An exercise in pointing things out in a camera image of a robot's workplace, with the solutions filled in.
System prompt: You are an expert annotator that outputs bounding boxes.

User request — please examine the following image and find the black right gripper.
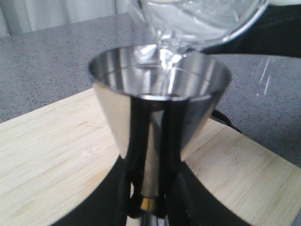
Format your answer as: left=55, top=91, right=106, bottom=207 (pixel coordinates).
left=203, top=4, right=301, bottom=58

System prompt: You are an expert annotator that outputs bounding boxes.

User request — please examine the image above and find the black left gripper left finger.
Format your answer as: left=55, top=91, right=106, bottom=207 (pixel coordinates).
left=48, top=155, right=142, bottom=226

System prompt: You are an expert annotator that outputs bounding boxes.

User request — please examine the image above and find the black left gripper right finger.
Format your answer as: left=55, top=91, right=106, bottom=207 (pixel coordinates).
left=162, top=159, right=254, bottom=226

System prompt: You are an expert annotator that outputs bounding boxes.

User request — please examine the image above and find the steel double jigger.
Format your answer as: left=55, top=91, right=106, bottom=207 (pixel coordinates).
left=89, top=44, right=231, bottom=226

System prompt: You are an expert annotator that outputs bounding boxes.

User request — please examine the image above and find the glass measuring beaker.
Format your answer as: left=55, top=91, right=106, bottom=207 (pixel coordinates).
left=128, top=0, right=268, bottom=52

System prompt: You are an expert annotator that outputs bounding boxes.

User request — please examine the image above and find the light wooden cutting board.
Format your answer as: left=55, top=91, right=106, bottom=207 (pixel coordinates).
left=0, top=89, right=301, bottom=226

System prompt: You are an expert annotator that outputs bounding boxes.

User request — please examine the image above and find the grey curtain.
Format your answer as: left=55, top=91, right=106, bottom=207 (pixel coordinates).
left=0, top=0, right=130, bottom=38

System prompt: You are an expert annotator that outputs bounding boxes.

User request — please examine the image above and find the black board strap handle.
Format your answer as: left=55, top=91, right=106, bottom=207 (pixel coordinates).
left=210, top=109, right=242, bottom=133

